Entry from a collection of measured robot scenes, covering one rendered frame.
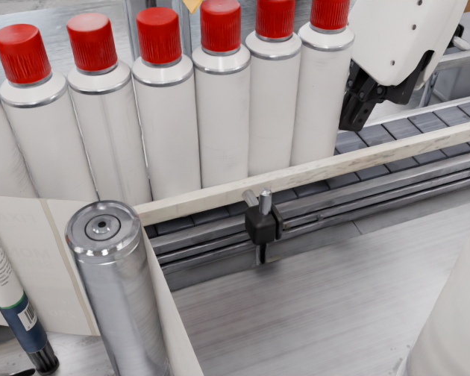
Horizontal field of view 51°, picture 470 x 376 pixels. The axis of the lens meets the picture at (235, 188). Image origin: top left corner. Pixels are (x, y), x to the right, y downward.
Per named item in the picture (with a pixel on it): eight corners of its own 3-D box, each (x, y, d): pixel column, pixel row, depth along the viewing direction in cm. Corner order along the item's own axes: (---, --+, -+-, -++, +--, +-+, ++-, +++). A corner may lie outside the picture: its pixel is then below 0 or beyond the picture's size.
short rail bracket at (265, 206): (252, 286, 51) (256, 204, 42) (242, 264, 53) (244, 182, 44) (281, 277, 51) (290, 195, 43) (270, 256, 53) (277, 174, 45)
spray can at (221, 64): (216, 212, 51) (209, 24, 37) (191, 183, 54) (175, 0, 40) (257, 193, 53) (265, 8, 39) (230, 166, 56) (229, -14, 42)
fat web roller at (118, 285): (123, 427, 36) (60, 271, 23) (112, 370, 39) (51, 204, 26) (184, 405, 37) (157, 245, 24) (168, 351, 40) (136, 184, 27)
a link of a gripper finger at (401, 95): (423, 13, 45) (377, 30, 50) (422, 98, 44) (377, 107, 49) (432, 15, 45) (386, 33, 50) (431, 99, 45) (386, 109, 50)
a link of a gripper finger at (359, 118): (363, 71, 50) (334, 126, 54) (380, 87, 48) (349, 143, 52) (386, 74, 51) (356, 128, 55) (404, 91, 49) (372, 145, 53)
